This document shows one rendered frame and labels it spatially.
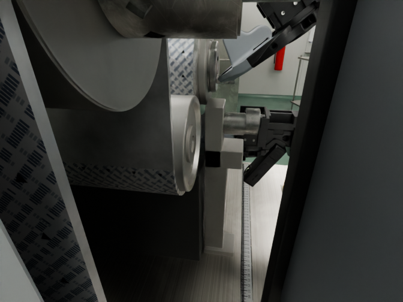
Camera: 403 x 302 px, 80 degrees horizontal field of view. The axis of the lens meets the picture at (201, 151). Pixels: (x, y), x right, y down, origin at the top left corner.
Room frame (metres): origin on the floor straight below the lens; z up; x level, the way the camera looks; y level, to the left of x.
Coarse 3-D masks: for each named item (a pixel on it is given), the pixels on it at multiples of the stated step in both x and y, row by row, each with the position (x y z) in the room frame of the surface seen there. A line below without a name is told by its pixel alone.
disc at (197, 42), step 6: (198, 42) 0.33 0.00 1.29; (198, 48) 0.33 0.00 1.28; (198, 54) 0.33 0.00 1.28; (198, 60) 0.33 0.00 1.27; (198, 66) 0.33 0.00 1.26; (198, 72) 0.33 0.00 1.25; (198, 78) 0.33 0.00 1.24; (198, 84) 0.33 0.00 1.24; (198, 90) 0.33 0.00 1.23; (198, 96) 0.33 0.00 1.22; (204, 108) 0.39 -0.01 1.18
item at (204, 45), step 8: (200, 40) 0.35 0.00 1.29; (208, 40) 0.36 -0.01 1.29; (200, 48) 0.34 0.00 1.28; (208, 48) 0.36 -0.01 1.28; (200, 56) 0.34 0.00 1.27; (200, 64) 0.33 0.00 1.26; (200, 72) 0.33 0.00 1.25; (200, 80) 0.33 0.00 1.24; (200, 88) 0.34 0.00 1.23; (200, 96) 0.34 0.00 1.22; (208, 96) 0.37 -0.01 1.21
